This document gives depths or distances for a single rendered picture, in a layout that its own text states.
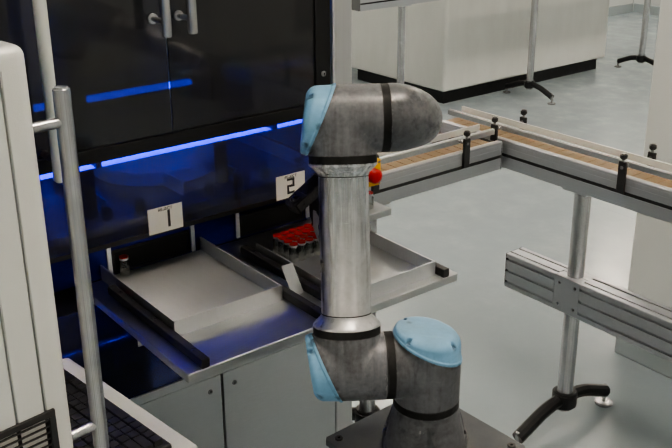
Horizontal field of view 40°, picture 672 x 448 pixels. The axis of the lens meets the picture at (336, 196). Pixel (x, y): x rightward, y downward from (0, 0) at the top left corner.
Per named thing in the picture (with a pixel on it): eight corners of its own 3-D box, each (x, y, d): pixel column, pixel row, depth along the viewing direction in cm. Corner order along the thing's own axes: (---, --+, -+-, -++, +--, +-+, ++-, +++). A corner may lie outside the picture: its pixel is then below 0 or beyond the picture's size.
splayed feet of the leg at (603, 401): (500, 450, 295) (502, 412, 290) (599, 395, 323) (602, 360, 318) (519, 462, 289) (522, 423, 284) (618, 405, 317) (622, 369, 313)
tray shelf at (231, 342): (81, 293, 208) (80, 285, 207) (329, 219, 248) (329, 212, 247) (189, 383, 172) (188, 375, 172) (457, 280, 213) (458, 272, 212)
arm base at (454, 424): (484, 445, 166) (487, 397, 163) (425, 480, 157) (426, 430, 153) (424, 408, 177) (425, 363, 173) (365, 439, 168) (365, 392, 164)
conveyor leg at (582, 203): (543, 406, 304) (561, 185, 277) (561, 396, 309) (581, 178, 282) (565, 418, 297) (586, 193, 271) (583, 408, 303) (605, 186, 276)
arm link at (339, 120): (397, 409, 155) (391, 80, 150) (307, 413, 155) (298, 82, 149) (389, 388, 167) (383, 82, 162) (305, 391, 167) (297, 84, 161)
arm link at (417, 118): (458, 77, 151) (415, 103, 200) (390, 79, 151) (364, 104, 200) (460, 148, 152) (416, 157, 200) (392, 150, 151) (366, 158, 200)
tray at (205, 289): (101, 279, 210) (99, 265, 209) (201, 250, 225) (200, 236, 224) (175, 337, 185) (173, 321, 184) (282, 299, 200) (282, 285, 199)
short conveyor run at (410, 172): (330, 223, 251) (330, 167, 245) (297, 206, 262) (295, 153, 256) (504, 170, 290) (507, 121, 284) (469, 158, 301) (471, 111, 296)
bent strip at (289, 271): (281, 290, 204) (280, 265, 202) (292, 286, 206) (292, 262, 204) (320, 313, 194) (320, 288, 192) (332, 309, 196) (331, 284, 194)
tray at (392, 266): (256, 256, 221) (255, 242, 220) (342, 230, 236) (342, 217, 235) (344, 308, 196) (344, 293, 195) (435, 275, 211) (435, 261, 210)
